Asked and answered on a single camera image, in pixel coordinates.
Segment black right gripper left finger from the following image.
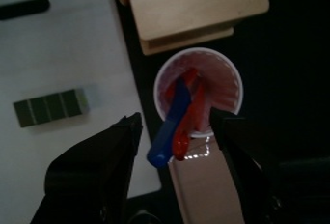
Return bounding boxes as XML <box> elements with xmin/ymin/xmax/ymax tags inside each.
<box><xmin>29</xmin><ymin>111</ymin><xmax>144</xmax><ymax>224</ymax></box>

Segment dark green sushi roll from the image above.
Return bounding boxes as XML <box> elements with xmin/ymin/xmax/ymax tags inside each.
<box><xmin>12</xmin><ymin>88</ymin><xmax>91</xmax><ymax>128</ymax></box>

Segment blue toy knife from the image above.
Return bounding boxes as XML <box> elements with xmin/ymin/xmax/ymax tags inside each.
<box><xmin>146</xmin><ymin>76</ymin><xmax>195</xmax><ymax>168</ymax></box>

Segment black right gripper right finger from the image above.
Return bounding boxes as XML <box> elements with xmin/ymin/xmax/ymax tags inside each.
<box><xmin>208</xmin><ymin>106</ymin><xmax>294</xmax><ymax>224</ymax></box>

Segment white cutting board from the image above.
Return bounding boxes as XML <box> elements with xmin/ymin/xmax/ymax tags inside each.
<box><xmin>0</xmin><ymin>0</ymin><xmax>163</xmax><ymax>224</ymax></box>

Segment wooden box with slot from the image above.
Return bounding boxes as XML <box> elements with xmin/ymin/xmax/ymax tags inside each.
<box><xmin>115</xmin><ymin>0</ymin><xmax>271</xmax><ymax>57</ymax></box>

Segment pink plastic tray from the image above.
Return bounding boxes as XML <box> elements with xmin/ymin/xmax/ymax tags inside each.
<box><xmin>166</xmin><ymin>134</ymin><xmax>247</xmax><ymax>224</ymax></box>

